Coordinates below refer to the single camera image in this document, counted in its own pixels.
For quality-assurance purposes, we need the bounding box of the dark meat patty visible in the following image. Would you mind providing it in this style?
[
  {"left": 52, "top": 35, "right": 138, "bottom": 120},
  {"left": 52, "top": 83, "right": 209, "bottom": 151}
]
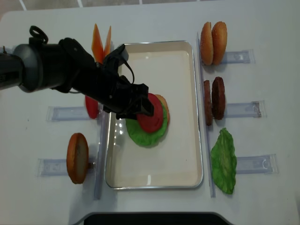
[
  {"left": 211, "top": 77, "right": 226, "bottom": 120},
  {"left": 203, "top": 80, "right": 213, "bottom": 126}
]

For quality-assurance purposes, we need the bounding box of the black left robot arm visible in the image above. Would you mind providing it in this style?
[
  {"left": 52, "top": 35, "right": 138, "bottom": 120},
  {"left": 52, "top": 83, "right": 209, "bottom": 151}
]
[{"left": 0, "top": 38, "right": 154, "bottom": 119}]

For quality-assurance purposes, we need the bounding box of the left gripper black finger tomato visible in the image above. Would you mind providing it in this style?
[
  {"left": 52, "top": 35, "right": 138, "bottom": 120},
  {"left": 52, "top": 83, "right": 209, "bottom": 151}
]
[{"left": 139, "top": 97, "right": 154, "bottom": 116}]

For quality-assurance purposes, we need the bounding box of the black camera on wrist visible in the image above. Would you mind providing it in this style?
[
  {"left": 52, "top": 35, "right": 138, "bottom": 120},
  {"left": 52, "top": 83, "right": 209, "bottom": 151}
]
[{"left": 103, "top": 44, "right": 129, "bottom": 70}]

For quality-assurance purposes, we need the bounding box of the clear long rail right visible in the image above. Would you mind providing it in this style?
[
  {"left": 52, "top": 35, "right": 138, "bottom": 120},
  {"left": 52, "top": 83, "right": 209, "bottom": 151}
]
[{"left": 196, "top": 32, "right": 216, "bottom": 198}]

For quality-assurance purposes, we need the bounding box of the clear long rail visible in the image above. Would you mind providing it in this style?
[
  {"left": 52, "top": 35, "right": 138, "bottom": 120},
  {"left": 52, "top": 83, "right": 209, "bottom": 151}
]
[
  {"left": 196, "top": 32, "right": 216, "bottom": 198},
  {"left": 94, "top": 105, "right": 109, "bottom": 200}
]

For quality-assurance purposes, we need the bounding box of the bun base in tray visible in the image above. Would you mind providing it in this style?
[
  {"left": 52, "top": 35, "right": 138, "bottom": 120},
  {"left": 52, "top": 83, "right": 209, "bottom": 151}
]
[{"left": 155, "top": 94, "right": 170, "bottom": 125}]

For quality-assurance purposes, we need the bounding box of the clear rack for lettuce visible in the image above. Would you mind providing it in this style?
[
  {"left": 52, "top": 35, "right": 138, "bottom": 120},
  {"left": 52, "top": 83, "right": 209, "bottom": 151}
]
[{"left": 236, "top": 154, "right": 278, "bottom": 174}]

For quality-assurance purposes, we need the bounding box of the bun half nearest tray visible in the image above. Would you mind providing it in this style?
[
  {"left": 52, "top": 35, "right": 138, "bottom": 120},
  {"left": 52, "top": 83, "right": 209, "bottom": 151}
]
[{"left": 200, "top": 22, "right": 213, "bottom": 65}]

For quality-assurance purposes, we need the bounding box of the clear rack for patties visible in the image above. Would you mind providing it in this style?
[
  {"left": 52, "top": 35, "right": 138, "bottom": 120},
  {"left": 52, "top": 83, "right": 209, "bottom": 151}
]
[{"left": 224, "top": 101, "right": 267, "bottom": 118}]

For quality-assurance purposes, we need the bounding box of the clear rack for tomato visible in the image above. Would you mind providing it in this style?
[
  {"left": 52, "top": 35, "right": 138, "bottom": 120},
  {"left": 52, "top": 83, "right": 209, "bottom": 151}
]
[{"left": 46, "top": 106, "right": 90, "bottom": 121}]

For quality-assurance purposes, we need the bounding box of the white metal tray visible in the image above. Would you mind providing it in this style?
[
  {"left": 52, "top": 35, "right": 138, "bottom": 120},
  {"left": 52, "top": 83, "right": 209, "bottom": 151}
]
[{"left": 103, "top": 41, "right": 203, "bottom": 189}]

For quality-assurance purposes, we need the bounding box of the outer bun half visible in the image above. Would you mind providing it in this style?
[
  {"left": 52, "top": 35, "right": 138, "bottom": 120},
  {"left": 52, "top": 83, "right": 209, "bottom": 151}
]
[{"left": 211, "top": 21, "right": 227, "bottom": 65}]

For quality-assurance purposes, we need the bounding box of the dark meat patty outer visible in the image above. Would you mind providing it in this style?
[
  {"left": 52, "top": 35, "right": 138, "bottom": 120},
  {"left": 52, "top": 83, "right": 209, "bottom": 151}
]
[{"left": 211, "top": 77, "right": 226, "bottom": 120}]

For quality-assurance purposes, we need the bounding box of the clear rack for left bun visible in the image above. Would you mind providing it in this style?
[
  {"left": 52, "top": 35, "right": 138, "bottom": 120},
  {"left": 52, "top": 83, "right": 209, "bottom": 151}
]
[{"left": 37, "top": 158, "right": 97, "bottom": 177}]

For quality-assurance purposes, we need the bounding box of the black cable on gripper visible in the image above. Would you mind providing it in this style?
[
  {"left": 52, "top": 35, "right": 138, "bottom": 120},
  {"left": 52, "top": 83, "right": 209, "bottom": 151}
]
[{"left": 121, "top": 60, "right": 135, "bottom": 85}]

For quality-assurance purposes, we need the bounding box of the clear long rail left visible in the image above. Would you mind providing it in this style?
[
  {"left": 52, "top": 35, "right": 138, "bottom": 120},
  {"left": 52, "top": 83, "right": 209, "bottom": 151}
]
[{"left": 94, "top": 105, "right": 109, "bottom": 200}]

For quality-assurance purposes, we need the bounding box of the green lettuce leaf on rack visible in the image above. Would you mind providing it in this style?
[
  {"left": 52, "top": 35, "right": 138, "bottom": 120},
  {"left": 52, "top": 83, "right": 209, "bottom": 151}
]
[{"left": 210, "top": 128, "right": 237, "bottom": 195}]

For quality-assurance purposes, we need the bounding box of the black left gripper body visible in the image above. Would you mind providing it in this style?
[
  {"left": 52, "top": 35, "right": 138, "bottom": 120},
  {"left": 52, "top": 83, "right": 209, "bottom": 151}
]
[{"left": 96, "top": 76, "right": 149, "bottom": 119}]

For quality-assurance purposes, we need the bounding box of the dark meat patty inner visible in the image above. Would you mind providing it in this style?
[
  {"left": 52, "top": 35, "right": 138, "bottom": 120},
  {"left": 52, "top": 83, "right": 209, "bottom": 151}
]
[{"left": 203, "top": 80, "right": 213, "bottom": 126}]

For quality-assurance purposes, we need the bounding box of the green lettuce leaf in tray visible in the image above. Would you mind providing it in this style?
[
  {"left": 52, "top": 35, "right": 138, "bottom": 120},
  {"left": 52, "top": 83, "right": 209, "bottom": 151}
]
[{"left": 126, "top": 104, "right": 168, "bottom": 146}]

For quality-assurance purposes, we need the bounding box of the red tomato slice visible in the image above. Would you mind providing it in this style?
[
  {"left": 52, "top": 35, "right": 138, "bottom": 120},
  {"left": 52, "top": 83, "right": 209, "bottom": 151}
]
[
  {"left": 136, "top": 93, "right": 163, "bottom": 133},
  {"left": 85, "top": 96, "right": 99, "bottom": 119}
]

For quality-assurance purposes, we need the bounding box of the orange cheese slice right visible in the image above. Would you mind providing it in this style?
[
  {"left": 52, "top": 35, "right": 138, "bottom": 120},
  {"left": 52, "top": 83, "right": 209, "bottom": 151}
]
[{"left": 104, "top": 26, "right": 111, "bottom": 57}]

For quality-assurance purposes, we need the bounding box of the clear rack for buns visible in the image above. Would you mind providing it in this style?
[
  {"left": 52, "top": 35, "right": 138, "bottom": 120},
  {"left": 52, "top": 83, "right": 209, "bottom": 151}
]
[{"left": 221, "top": 49, "right": 255, "bottom": 64}]

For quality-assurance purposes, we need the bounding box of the toasted bun half left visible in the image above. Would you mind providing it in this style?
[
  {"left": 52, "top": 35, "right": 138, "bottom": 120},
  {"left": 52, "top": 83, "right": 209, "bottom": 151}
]
[{"left": 66, "top": 133, "right": 89, "bottom": 184}]

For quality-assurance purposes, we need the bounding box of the red tomato slice on rack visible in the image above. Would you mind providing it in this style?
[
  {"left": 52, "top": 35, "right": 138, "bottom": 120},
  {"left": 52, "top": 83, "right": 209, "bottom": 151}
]
[{"left": 85, "top": 96, "right": 99, "bottom": 119}]

